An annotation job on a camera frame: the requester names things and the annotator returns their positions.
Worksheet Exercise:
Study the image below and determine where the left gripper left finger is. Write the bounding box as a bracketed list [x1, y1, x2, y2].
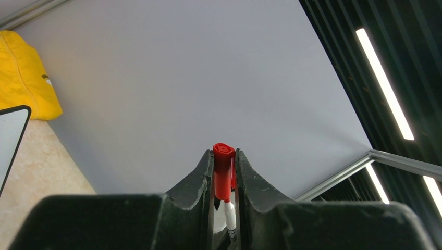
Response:
[10, 150, 214, 249]

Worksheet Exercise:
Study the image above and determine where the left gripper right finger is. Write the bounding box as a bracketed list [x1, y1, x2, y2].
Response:
[235, 149, 435, 249]

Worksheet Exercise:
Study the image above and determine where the red marker cap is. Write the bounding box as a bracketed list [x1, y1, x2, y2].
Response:
[213, 143, 236, 202]

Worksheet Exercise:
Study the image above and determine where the black framed whiteboard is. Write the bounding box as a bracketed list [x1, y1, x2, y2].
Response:
[1, 105, 31, 193]

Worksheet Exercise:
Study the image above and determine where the red whiteboard marker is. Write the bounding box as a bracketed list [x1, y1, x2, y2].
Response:
[224, 199, 237, 242]

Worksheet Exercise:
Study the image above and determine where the ceiling light strip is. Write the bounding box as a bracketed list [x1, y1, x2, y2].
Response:
[365, 164, 390, 205]
[355, 28, 414, 141]

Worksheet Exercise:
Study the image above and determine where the yellow folded cloth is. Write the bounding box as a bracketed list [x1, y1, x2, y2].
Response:
[1, 30, 63, 121]

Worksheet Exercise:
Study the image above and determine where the aluminium frame bar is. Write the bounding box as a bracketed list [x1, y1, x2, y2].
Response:
[293, 149, 441, 202]

